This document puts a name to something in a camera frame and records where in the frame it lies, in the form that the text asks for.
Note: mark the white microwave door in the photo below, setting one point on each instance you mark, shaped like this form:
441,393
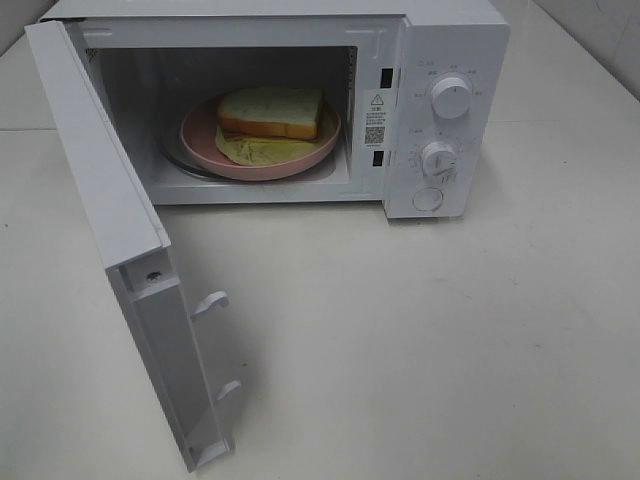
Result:
134,247

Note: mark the pink round plate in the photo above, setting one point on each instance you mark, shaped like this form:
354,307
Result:
200,140

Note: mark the upper white power knob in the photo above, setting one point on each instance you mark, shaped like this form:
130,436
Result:
450,95

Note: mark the round white door button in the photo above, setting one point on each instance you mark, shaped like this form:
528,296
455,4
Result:
428,199

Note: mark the white microwave oven body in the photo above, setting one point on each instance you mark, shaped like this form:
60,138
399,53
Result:
375,61

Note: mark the glass microwave turntable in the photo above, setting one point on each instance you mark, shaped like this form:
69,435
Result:
333,169

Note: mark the lower white timer knob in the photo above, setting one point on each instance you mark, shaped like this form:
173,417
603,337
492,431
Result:
437,157

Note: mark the white bread sandwich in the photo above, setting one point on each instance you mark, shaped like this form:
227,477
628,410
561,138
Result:
269,125

